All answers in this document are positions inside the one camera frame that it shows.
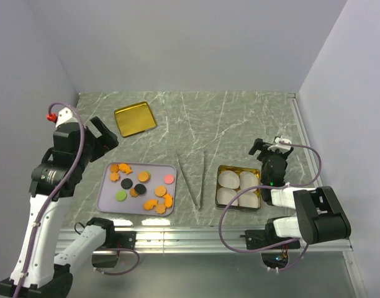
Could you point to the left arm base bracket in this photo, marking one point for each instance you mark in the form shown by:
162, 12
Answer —
107, 256

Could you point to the pink macaron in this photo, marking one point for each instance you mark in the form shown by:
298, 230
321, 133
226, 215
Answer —
169, 179

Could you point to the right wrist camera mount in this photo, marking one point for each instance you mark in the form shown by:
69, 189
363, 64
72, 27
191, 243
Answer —
281, 144

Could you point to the orange leaf cookie bottom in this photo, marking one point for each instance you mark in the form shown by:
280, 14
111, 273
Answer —
160, 208

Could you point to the white paper cup top-right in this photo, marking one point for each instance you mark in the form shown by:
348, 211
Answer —
248, 179

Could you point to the orange fish cookie top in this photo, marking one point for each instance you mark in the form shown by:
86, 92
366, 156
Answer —
125, 168

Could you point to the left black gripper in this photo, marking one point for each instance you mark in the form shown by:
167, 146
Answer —
108, 138

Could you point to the metal tongs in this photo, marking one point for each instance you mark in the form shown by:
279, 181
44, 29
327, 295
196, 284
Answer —
193, 169

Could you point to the black sandwich cookie left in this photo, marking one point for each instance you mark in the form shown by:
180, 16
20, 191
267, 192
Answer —
126, 183

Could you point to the orange fish cookie right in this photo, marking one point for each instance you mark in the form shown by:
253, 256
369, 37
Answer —
168, 200

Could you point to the orange fish cookie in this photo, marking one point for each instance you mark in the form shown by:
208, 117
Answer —
125, 168
168, 200
150, 204

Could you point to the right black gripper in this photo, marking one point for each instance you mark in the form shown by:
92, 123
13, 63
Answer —
259, 145

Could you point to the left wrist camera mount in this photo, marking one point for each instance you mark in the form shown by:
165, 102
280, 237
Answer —
64, 116

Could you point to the orange leaf cookie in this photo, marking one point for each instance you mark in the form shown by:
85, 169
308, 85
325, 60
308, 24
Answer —
160, 208
114, 177

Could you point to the aluminium rail frame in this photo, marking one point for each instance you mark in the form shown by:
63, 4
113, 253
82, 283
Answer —
182, 255

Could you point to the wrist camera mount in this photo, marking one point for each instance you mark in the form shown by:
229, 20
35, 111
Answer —
64, 116
281, 144

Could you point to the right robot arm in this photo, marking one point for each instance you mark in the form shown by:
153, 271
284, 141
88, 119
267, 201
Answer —
319, 216

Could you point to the white paper cup bottom-right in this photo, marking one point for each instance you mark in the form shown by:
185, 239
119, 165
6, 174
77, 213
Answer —
249, 200

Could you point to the gold cookie tin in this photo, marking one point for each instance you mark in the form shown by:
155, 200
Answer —
237, 170

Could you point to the orange fish cookie bottom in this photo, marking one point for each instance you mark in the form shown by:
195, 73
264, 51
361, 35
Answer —
150, 204

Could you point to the black white sandwich cookie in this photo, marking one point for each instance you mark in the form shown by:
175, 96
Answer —
140, 189

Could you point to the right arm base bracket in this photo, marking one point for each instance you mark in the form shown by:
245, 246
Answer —
277, 257

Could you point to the round waffle cookie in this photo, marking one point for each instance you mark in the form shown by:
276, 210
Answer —
142, 177
160, 191

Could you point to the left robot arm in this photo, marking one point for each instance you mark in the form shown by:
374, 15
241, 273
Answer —
39, 272

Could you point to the gold tin lid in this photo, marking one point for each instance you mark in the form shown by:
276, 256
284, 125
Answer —
134, 119

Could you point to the lilac plastic tray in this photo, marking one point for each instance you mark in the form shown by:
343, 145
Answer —
106, 201

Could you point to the orange leaf cookie left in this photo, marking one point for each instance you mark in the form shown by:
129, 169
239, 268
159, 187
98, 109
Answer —
114, 177

